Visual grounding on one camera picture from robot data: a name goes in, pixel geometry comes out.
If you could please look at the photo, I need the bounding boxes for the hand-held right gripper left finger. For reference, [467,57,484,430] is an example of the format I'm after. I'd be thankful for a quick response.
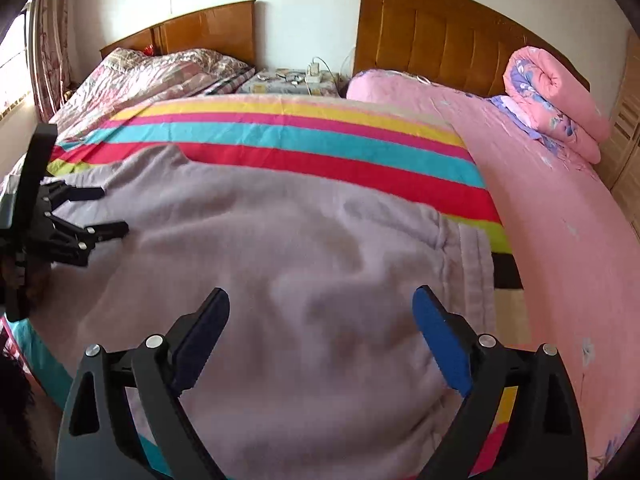
[55,287,231,480]

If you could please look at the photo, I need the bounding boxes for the person's dark hair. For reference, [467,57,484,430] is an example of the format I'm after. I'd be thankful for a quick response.
[0,355,56,480]

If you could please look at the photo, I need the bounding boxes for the pink floral quilt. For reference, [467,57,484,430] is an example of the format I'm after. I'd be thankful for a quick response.
[47,47,251,146]

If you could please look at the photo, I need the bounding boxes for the lilac pants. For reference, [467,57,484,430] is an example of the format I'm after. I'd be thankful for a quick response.
[30,145,498,480]

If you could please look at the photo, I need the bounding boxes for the floral red curtain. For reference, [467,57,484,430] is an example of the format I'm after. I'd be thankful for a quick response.
[27,0,76,123]

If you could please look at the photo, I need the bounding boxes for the plain wooden headboard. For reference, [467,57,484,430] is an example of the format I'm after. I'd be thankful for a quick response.
[100,0,257,68]

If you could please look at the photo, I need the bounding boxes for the rolled pink quilt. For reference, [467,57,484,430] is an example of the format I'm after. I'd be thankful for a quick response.
[487,46,611,165]

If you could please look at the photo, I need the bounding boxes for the pink bed sheet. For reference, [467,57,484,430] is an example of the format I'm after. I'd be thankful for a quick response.
[350,72,640,480]

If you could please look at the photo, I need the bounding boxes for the barred window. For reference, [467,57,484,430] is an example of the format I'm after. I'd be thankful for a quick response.
[0,7,33,111]

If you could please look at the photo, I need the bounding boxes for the padded wooden headboard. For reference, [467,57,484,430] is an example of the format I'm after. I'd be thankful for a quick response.
[354,0,591,98]

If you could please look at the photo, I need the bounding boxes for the light wooden wardrobe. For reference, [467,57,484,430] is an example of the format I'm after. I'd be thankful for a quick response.
[600,30,640,241]

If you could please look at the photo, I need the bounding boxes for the pink and purple pillow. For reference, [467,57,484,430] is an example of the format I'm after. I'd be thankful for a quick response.
[346,70,451,106]

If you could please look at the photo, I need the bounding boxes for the nightstand with floral cover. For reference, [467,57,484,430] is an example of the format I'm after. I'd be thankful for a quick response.
[237,67,346,97]

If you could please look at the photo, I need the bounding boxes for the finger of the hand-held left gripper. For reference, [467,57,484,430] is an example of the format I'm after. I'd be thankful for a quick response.
[44,215,130,267]
[42,182,106,211]

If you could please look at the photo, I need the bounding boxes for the striped colourful blanket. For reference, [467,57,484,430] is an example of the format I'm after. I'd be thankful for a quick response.
[0,95,526,480]

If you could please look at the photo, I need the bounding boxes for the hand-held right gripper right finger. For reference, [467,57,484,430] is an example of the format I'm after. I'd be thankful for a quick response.
[412,285,588,480]

